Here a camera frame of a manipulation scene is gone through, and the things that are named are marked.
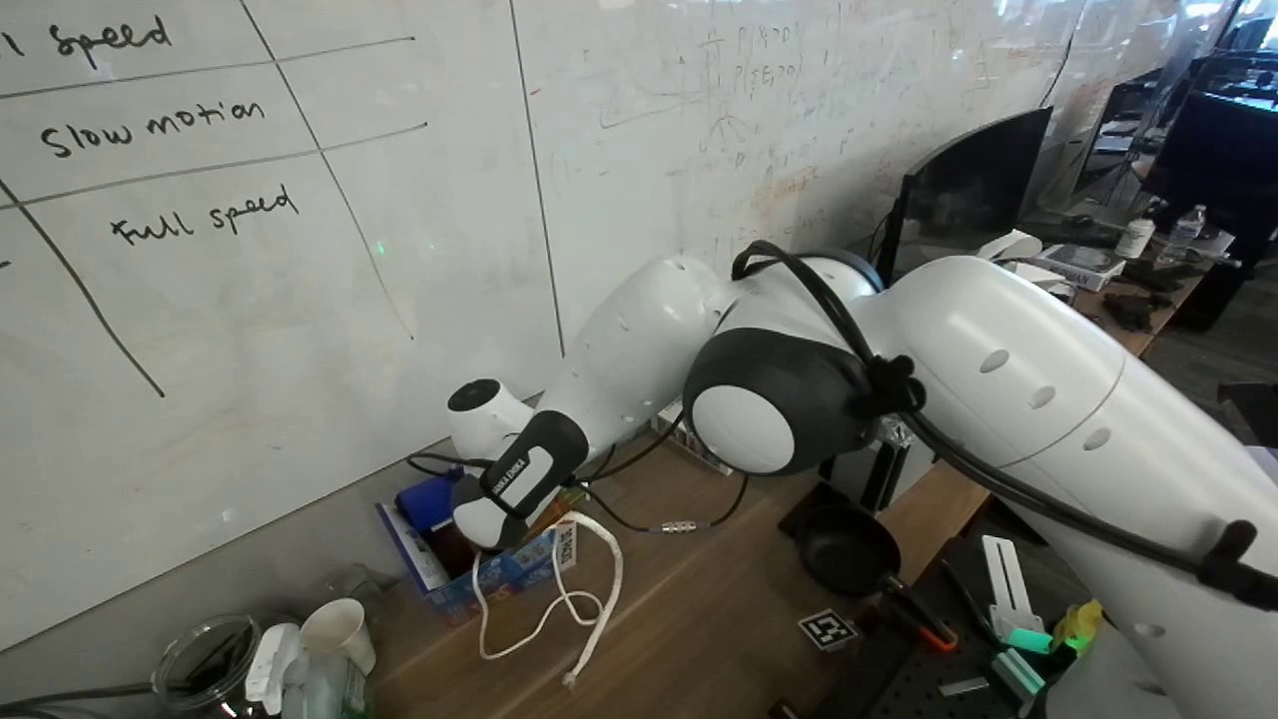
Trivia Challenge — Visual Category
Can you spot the black computer monitor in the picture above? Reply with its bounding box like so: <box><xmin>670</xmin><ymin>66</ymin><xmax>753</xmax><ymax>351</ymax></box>
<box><xmin>869</xmin><ymin>105</ymin><xmax>1054</xmax><ymax>287</ymax></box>

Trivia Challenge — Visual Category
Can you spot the white paper cup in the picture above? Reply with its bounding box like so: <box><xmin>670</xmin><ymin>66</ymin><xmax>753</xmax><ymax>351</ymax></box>
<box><xmin>298</xmin><ymin>595</ymin><xmax>380</xmax><ymax>680</ymax></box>

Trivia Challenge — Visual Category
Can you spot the glass jar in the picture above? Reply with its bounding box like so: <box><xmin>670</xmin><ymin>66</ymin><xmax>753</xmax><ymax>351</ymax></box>
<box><xmin>147</xmin><ymin>608</ymin><xmax>266</xmax><ymax>716</ymax></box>

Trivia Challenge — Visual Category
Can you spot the black perforated breadboard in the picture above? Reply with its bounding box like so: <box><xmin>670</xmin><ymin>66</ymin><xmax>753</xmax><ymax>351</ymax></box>
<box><xmin>781</xmin><ymin>502</ymin><xmax>1162</xmax><ymax>719</ymax></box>

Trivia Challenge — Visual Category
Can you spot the thin black cable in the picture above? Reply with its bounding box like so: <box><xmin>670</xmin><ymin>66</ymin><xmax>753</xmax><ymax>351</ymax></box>
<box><xmin>569</xmin><ymin>407</ymin><xmax>749</xmax><ymax>538</ymax></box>

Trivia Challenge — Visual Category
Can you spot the large white whiteboard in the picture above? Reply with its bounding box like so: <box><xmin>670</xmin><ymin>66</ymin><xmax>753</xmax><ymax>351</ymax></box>
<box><xmin>0</xmin><ymin>0</ymin><xmax>1243</xmax><ymax>656</ymax></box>

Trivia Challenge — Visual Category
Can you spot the blue cardboard snack box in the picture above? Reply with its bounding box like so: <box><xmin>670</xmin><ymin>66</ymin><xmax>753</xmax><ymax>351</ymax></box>
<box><xmin>376</xmin><ymin>476</ymin><xmax>584</xmax><ymax>619</ymax></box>

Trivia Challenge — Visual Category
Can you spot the thin white string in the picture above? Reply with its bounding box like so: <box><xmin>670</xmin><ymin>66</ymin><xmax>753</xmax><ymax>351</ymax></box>
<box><xmin>468</xmin><ymin>524</ymin><xmax>612</xmax><ymax>665</ymax></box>

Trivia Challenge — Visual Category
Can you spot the teal plastic part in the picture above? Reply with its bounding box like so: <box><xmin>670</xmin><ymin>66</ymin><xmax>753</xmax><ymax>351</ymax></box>
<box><xmin>997</xmin><ymin>624</ymin><xmax>1063</xmax><ymax>660</ymax></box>
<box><xmin>990</xmin><ymin>649</ymin><xmax>1054</xmax><ymax>703</ymax></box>

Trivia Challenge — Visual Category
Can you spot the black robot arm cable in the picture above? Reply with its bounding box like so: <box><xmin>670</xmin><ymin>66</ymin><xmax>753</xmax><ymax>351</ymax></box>
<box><xmin>728</xmin><ymin>237</ymin><xmax>1278</xmax><ymax>613</ymax></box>

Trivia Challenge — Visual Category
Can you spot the black white fiducial tag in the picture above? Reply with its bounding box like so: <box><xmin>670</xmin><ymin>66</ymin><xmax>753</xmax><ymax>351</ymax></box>
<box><xmin>796</xmin><ymin>603</ymin><xmax>861</xmax><ymax>660</ymax></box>

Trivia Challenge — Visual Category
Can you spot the white slotted bracket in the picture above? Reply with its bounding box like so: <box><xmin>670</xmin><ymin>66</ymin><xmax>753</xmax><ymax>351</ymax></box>
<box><xmin>978</xmin><ymin>532</ymin><xmax>1051</xmax><ymax>640</ymax></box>

